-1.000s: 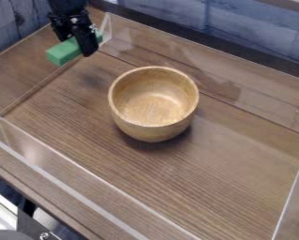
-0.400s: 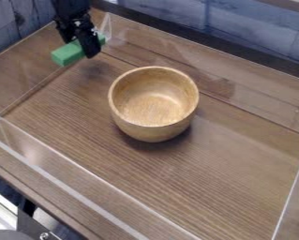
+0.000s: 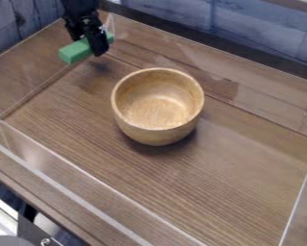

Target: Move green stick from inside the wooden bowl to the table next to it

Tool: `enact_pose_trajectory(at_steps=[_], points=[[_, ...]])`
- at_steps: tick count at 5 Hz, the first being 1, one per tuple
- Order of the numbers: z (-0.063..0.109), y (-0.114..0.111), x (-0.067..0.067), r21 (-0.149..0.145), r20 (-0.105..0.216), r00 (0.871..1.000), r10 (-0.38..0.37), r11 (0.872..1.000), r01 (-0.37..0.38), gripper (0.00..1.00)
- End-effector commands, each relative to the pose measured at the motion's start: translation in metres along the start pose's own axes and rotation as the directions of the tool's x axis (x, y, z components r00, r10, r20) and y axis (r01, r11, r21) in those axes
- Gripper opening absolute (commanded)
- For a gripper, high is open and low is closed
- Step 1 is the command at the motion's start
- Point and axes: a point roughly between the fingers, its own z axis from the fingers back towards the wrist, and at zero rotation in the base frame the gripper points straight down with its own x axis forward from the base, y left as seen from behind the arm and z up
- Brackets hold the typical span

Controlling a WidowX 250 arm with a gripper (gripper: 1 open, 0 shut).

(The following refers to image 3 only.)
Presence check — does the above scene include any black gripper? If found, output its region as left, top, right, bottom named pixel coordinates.
left=60, top=0, right=110, bottom=57

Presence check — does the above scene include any green rectangular block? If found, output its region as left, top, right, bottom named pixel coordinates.
left=57, top=31, right=118, bottom=66

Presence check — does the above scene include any black metal mount with bolt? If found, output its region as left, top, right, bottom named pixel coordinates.
left=17, top=215, right=64, bottom=246

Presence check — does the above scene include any clear acrylic front barrier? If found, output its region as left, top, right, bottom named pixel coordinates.
left=0, top=119, right=208, bottom=246

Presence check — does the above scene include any clear acrylic corner bracket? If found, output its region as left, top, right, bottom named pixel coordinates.
left=104, top=13, right=116, bottom=43

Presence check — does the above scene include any round wooden bowl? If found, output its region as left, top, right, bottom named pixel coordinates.
left=111, top=67, right=204, bottom=146

